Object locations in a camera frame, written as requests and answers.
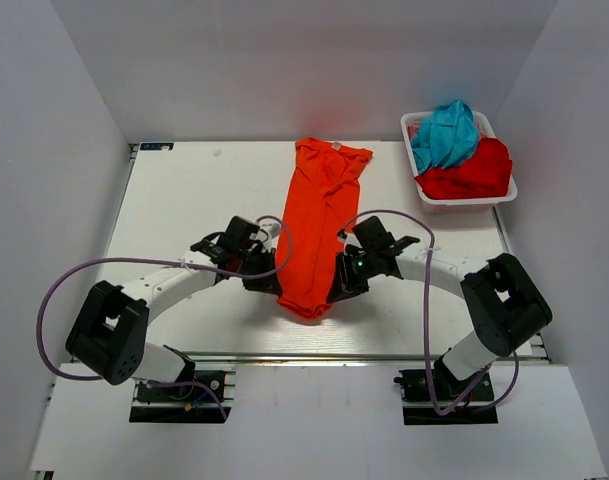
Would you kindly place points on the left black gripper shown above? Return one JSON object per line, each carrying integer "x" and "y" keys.
{"x": 268, "y": 285}

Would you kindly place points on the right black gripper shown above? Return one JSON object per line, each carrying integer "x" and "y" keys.
{"x": 345, "y": 284}

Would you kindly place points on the orange t-shirt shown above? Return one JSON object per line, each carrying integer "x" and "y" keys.
{"x": 324, "y": 193}

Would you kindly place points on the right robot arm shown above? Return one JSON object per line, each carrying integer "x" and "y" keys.
{"x": 504, "y": 305}

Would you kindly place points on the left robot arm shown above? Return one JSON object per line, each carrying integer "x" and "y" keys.
{"x": 109, "y": 335}

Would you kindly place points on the white plastic basket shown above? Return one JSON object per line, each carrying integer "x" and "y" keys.
{"x": 410, "y": 123}

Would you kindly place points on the blue table label sticker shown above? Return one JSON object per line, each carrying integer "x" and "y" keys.
{"x": 156, "y": 146}

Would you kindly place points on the blue t-shirt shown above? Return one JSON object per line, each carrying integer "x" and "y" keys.
{"x": 446, "y": 138}

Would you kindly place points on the red t-shirt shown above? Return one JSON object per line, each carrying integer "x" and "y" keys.
{"x": 486, "y": 174}

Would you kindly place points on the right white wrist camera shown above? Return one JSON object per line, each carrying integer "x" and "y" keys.
{"x": 348, "y": 243}

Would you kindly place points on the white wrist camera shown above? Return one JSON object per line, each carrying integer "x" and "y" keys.
{"x": 267, "y": 234}
{"x": 348, "y": 243}

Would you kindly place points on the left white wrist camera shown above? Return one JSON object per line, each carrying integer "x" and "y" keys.
{"x": 267, "y": 234}

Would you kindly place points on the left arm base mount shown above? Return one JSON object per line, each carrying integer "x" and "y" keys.
{"x": 207, "y": 400}

